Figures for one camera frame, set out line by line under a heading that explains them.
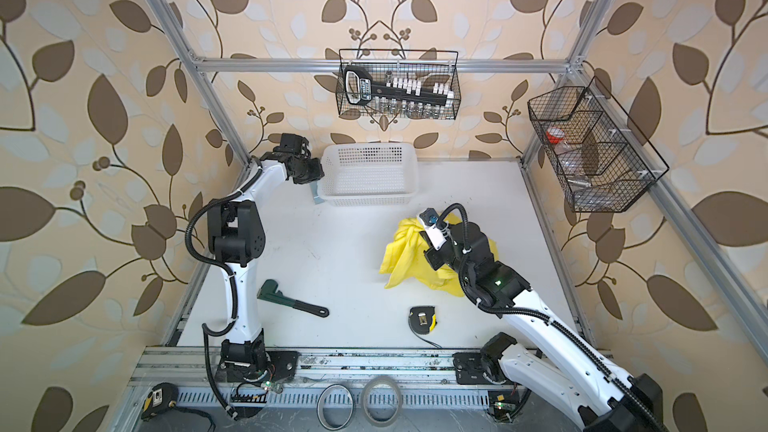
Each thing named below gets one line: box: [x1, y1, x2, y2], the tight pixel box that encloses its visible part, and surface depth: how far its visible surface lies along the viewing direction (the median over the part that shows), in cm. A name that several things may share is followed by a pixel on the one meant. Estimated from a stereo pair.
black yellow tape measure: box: [408, 306, 442, 349], surface depth 82 cm
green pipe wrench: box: [257, 279, 329, 318], surface depth 86 cm
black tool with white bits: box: [343, 65, 454, 106], surface depth 84 cm
